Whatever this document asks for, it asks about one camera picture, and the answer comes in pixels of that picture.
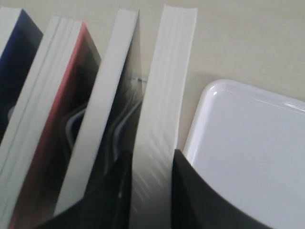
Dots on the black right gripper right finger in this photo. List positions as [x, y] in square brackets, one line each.
[214, 202]

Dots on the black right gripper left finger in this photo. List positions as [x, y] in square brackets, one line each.
[105, 207]

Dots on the blue moon cover book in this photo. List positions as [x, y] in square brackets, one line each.
[19, 41]

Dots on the pink teal spine book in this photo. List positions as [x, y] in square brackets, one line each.
[60, 80]

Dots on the white spine thick book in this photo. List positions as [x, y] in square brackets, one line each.
[158, 128]

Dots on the black spine book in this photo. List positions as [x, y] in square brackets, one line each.
[97, 111]

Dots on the white plastic tray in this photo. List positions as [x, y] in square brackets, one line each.
[248, 144]

